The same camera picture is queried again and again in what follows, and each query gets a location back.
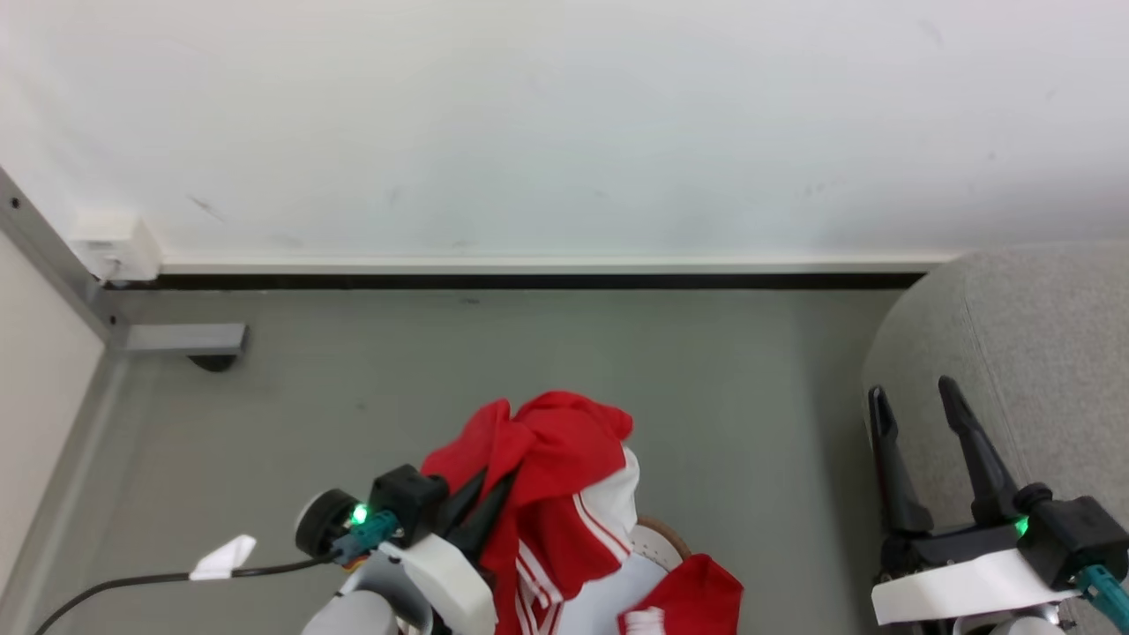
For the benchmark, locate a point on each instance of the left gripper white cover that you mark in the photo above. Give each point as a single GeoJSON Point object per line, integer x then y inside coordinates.
{"type": "Point", "coordinates": [445, 573]}

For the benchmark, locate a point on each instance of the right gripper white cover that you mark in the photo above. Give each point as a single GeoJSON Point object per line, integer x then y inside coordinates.
{"type": "Point", "coordinates": [957, 582]}

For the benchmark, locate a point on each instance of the red jacket with white stripes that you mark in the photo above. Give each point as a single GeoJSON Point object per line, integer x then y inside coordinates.
{"type": "Point", "coordinates": [551, 459]}

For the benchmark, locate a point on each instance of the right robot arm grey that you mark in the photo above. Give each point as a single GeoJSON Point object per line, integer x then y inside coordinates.
{"type": "Point", "coordinates": [1028, 624]}

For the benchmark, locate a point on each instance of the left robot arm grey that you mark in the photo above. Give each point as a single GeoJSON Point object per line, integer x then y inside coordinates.
{"type": "Point", "coordinates": [353, 613]}

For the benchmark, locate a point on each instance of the white laundry basket brown rim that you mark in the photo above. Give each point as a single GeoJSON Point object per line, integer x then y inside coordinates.
{"type": "Point", "coordinates": [660, 540]}

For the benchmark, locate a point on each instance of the grey fabric sofa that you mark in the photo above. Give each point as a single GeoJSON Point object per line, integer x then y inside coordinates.
{"type": "Point", "coordinates": [1032, 335]}

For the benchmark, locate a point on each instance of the white and black baseboard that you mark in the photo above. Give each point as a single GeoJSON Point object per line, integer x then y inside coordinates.
{"type": "Point", "coordinates": [529, 273]}

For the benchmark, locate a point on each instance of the black partition foot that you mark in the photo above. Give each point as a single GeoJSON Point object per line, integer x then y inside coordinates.
{"type": "Point", "coordinates": [213, 362]}

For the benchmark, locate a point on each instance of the beige partition panel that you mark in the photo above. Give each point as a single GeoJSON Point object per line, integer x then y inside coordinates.
{"type": "Point", "coordinates": [40, 397]}

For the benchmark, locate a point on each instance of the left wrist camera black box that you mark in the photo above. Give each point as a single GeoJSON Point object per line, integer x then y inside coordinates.
{"type": "Point", "coordinates": [406, 498]}

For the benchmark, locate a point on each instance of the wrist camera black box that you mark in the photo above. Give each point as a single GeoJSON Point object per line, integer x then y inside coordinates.
{"type": "Point", "coordinates": [406, 498]}
{"type": "Point", "coordinates": [1076, 538]}

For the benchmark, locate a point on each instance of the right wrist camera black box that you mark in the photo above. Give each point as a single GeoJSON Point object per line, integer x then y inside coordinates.
{"type": "Point", "coordinates": [1076, 538]}

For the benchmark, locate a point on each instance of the white wall junction box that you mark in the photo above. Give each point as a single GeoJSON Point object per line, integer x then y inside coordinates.
{"type": "Point", "coordinates": [115, 247]}

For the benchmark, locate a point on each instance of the grey metal partition frame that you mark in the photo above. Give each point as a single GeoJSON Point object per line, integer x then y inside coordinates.
{"type": "Point", "coordinates": [53, 265]}

